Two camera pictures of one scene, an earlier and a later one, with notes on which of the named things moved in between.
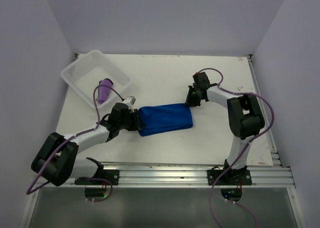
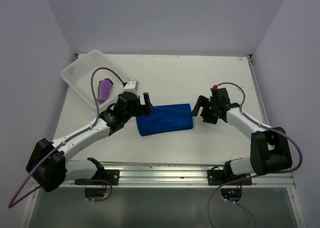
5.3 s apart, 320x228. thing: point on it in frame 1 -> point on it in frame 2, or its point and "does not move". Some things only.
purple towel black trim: (104, 91) does not move
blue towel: (163, 118) does not move
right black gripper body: (193, 98) -> (209, 112)
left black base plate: (112, 175) does not move
